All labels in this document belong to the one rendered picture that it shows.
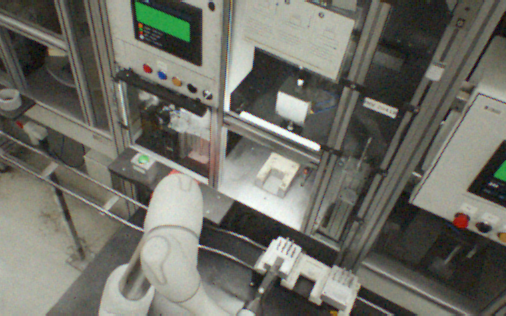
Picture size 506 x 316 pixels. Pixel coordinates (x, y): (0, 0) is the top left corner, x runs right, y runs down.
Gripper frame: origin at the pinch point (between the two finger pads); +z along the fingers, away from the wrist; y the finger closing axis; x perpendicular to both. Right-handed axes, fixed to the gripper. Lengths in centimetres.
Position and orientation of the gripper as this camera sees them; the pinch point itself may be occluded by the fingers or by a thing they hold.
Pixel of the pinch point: (276, 268)
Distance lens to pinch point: 180.6
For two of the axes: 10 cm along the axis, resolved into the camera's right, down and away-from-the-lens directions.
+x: -8.7, -4.1, 2.6
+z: 4.8, -6.6, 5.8
